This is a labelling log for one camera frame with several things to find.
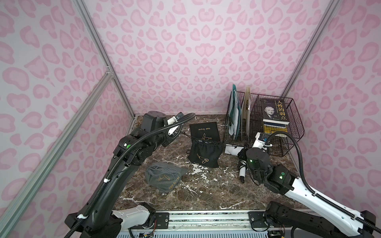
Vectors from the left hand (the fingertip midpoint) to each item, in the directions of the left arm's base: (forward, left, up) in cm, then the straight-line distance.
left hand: (168, 124), depth 65 cm
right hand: (-3, -34, -12) cm, 37 cm away
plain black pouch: (-6, -17, -16) cm, 24 cm away
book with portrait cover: (+23, -60, -15) cm, 67 cm away
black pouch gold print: (+25, -21, -38) cm, 50 cm away
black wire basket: (+12, -69, -37) cm, 79 cm away
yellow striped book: (+19, -61, -27) cm, 69 cm away
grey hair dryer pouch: (-11, +5, -31) cm, 34 cm away
